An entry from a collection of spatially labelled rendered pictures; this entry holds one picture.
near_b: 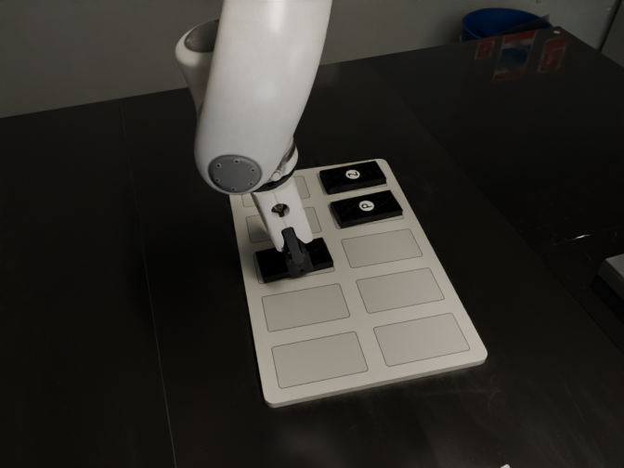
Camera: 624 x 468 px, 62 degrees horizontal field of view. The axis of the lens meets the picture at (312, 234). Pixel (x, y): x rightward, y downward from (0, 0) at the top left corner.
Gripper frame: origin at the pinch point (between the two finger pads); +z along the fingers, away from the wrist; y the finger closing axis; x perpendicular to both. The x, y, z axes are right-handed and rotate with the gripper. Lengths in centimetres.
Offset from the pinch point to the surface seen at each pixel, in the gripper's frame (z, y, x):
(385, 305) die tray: 4.4, -10.7, -8.5
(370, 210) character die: 4.1, 5.6, -13.1
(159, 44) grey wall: 43, 169, 20
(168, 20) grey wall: 35, 170, 13
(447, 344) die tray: 5.3, -18.3, -13.2
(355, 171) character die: 4.3, 15.0, -14.1
